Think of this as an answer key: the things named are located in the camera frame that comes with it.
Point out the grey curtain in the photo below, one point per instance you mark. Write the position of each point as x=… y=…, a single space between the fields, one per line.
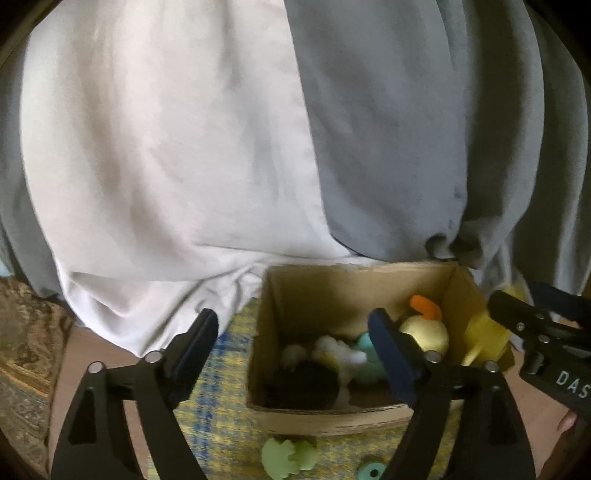
x=415 y=115

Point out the teal star toy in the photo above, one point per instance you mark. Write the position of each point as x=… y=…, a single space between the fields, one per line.
x=367 y=367

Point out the yellow plush duck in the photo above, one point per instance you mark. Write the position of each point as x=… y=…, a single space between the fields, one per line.
x=427 y=332

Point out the pale pink curtain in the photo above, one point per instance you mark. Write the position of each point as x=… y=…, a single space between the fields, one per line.
x=161 y=161

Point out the brown cardboard box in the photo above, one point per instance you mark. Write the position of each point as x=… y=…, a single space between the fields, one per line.
x=304 y=300

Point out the black wheel toy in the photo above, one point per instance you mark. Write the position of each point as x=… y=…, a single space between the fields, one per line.
x=300 y=383

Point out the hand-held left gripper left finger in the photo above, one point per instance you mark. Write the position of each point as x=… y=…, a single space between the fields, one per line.
x=187 y=353

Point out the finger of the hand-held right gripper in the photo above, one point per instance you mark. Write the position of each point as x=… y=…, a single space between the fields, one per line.
x=561 y=300
x=517 y=311

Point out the brown paisley cloth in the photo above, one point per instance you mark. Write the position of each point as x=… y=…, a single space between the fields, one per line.
x=25 y=369

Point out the green frog toy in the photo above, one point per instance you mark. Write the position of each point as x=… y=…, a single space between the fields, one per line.
x=288 y=456

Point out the yellow blue checked mat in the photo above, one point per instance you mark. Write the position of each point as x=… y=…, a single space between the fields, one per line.
x=221 y=406

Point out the person's right hand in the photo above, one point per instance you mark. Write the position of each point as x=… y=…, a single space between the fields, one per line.
x=568 y=421

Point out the white plush elephant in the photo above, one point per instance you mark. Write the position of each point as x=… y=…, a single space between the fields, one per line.
x=339 y=355

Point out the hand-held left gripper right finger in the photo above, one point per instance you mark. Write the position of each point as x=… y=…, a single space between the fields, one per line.
x=392 y=357

